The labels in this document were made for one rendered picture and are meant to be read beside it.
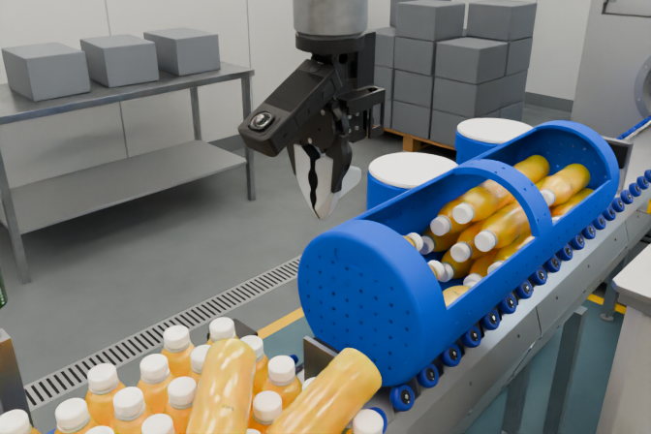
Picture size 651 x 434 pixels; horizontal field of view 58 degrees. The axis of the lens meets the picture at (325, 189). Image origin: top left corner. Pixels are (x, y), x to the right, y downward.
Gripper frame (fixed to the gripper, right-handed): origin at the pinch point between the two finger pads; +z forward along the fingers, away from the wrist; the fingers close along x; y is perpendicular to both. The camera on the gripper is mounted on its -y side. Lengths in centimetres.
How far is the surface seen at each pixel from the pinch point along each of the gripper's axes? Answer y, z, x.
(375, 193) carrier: 76, 46, 56
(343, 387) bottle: -0.7, 23.2, -5.4
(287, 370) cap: -0.3, 28.5, 6.1
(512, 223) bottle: 60, 28, 4
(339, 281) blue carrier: 18.1, 26.2, 13.6
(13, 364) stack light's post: -27, 34, 42
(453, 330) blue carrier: 27.6, 32.0, -3.7
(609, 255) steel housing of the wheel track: 113, 58, 0
